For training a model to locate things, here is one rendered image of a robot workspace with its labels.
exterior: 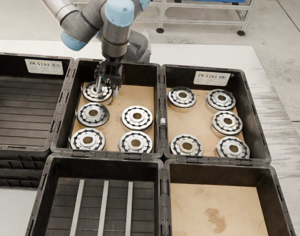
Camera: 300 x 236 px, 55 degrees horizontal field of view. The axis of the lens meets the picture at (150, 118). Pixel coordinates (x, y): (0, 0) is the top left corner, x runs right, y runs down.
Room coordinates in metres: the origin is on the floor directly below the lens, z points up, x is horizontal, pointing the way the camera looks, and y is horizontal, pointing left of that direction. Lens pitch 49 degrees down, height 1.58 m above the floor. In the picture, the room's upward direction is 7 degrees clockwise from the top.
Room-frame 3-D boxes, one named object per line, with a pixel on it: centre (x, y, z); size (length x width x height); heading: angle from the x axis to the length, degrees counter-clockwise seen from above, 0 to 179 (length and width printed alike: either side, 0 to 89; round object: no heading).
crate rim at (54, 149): (0.62, 0.12, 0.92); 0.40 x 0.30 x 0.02; 5
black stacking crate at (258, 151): (0.65, -0.18, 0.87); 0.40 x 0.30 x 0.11; 5
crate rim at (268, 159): (0.65, -0.18, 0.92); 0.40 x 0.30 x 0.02; 5
